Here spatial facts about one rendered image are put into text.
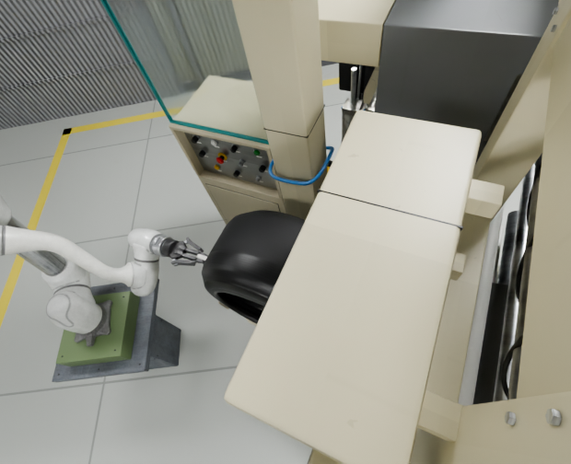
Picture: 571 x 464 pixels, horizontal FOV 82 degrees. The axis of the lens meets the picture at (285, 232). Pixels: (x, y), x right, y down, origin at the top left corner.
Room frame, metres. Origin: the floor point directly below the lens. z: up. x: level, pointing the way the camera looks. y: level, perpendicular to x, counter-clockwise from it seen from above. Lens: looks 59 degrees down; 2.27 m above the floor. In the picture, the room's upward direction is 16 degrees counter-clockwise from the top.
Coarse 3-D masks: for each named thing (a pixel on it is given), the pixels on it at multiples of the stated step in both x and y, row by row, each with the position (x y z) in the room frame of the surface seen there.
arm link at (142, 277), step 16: (16, 240) 0.75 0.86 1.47; (32, 240) 0.76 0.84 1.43; (48, 240) 0.77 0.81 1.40; (64, 240) 0.79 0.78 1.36; (64, 256) 0.75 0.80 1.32; (80, 256) 0.75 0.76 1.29; (96, 272) 0.71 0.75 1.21; (112, 272) 0.72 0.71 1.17; (128, 272) 0.72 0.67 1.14; (144, 272) 0.71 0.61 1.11; (144, 288) 0.67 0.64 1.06
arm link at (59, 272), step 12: (0, 204) 0.92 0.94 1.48; (0, 216) 0.88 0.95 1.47; (12, 216) 0.94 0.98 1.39; (24, 228) 0.93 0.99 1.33; (24, 252) 0.87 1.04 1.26; (36, 252) 0.88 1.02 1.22; (48, 252) 0.91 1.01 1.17; (36, 264) 0.87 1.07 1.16; (48, 264) 0.88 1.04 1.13; (60, 264) 0.90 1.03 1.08; (72, 264) 0.92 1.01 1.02; (48, 276) 0.87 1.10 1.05; (60, 276) 0.86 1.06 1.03; (72, 276) 0.87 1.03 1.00; (84, 276) 0.89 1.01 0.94; (60, 288) 0.83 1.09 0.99
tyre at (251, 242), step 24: (240, 216) 0.64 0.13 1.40; (264, 216) 0.58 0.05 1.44; (288, 216) 0.57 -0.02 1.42; (216, 240) 0.62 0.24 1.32; (240, 240) 0.53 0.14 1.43; (264, 240) 0.49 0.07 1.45; (288, 240) 0.47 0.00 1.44; (216, 264) 0.49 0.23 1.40; (240, 264) 0.44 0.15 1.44; (264, 264) 0.42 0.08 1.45; (216, 288) 0.45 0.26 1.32; (240, 288) 0.38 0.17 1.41; (264, 288) 0.36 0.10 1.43; (240, 312) 0.45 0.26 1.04
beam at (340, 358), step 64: (384, 128) 0.47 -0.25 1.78; (448, 128) 0.42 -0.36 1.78; (320, 192) 0.36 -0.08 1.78; (384, 192) 0.32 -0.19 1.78; (448, 192) 0.28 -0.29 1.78; (320, 256) 0.23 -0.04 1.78; (384, 256) 0.20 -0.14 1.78; (448, 256) 0.17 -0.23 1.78; (320, 320) 0.13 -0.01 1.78; (384, 320) 0.11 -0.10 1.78; (256, 384) 0.07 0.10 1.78; (320, 384) 0.05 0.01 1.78; (384, 384) 0.03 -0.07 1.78; (320, 448) -0.02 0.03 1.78; (384, 448) -0.04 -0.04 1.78
